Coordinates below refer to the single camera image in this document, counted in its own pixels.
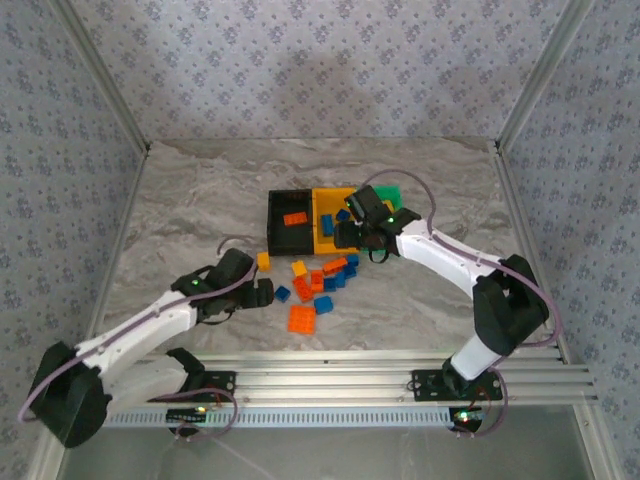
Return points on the white left camera bracket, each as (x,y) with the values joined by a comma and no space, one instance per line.
(229,246)

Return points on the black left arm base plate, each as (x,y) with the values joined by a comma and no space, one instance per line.
(220,382)

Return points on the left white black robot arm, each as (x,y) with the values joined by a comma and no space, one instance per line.
(140,330)

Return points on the green plastic bin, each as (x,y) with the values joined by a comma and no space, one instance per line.
(392,192)

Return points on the black plastic bin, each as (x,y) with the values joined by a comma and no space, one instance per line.
(280,240)

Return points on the wide aluminium base rail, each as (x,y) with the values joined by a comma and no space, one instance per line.
(325,387)

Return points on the yellow plastic bin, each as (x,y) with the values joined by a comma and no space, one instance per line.
(330,202)

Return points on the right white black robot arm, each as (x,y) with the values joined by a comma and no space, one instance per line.
(450,255)

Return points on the yellow lego brick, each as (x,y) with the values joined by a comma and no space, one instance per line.
(263,261)
(299,268)

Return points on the aluminium corner post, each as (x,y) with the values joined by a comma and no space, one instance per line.
(543,75)
(104,75)

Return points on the long orange lego brick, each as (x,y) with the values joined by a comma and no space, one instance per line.
(335,265)

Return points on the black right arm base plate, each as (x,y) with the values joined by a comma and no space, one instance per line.
(430,385)

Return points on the large orange lego plate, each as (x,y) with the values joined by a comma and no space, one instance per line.
(301,320)

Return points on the small orange lego brick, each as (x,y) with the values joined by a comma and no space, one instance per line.
(317,280)

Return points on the aluminium lower frame post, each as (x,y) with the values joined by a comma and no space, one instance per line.
(595,450)
(46,465)

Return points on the aluminium table edge rail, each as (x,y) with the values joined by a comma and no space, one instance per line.
(325,355)

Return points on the long blue lego brick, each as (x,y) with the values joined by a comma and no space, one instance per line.
(327,225)

